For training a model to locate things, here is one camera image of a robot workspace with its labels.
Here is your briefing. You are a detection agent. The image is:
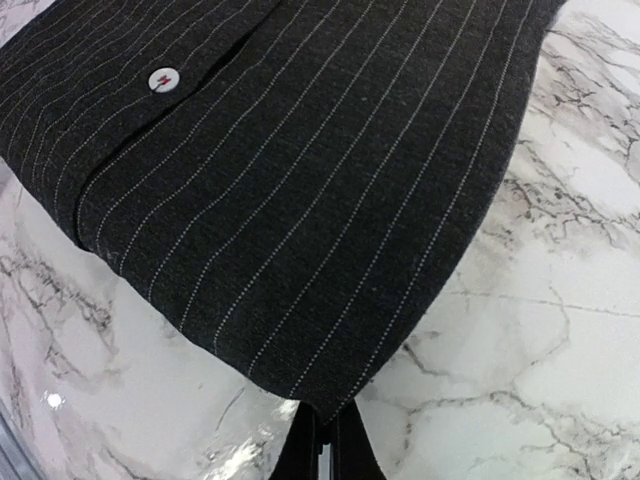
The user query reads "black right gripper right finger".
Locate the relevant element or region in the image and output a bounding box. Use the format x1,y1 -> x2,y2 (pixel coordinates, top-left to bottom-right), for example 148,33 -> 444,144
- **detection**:
332,401 -> 386,480

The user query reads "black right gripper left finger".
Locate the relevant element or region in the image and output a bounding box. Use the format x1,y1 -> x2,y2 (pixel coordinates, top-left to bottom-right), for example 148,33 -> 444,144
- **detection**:
272,403 -> 322,480

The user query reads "black pinstriped long sleeve shirt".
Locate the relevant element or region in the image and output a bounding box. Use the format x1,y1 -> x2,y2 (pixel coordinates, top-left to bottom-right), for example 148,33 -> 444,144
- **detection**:
1,1 -> 561,420

